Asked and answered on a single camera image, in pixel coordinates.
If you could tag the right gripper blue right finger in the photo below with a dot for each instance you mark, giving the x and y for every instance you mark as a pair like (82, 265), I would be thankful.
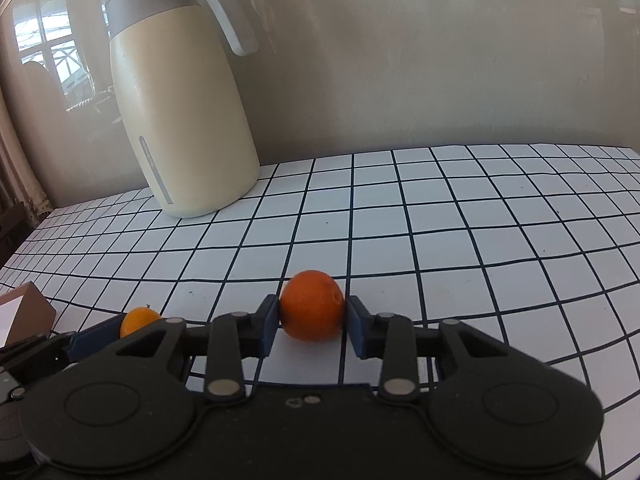
(390, 338)

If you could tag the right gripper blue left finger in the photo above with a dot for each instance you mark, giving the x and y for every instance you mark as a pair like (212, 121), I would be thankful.
(232, 338)

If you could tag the orange tangerine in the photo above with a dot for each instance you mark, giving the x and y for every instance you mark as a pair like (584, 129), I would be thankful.
(312, 307)

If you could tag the small orange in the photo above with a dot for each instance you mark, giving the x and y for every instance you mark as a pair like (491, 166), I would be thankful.
(136, 319)

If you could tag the brown cardboard box tray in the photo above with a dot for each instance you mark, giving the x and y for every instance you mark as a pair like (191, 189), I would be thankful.
(24, 313)

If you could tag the white black grid tablecloth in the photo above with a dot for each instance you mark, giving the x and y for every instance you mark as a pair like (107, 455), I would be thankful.
(533, 244)

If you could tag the cream thermos jug grey lid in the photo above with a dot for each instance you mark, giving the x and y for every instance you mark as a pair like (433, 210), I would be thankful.
(179, 102)

